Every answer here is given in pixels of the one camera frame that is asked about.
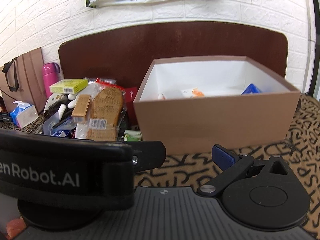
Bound person's left hand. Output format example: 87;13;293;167
6;218;27;239

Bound gold rectangular box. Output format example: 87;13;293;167
72;94;91;123

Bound blue tissue pack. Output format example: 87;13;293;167
10;101;39;128

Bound white pebble toy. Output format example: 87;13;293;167
67;94;77;109

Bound leopard letter print tablecloth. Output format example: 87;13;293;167
1;95;319;239

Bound white floral pouch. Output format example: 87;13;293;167
43;93;68;114

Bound green white tube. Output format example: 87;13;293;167
124;129;142;142

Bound packaged brown biscuits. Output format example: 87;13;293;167
86;79;126;141

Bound yellow-green small box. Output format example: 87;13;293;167
49;79;88;94

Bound blue item in box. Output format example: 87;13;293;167
242;83;262;95

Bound brown paper shopping bag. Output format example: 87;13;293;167
1;48;47;113

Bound pink thermos bottle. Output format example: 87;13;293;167
42;62;61;98

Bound small red box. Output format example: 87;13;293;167
125;87;138;126

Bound large brown cardboard box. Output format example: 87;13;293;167
133;56;300;154

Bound orange white item in box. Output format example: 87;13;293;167
181;88;205;98

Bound dark brown headboard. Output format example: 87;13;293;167
59;21;288;88

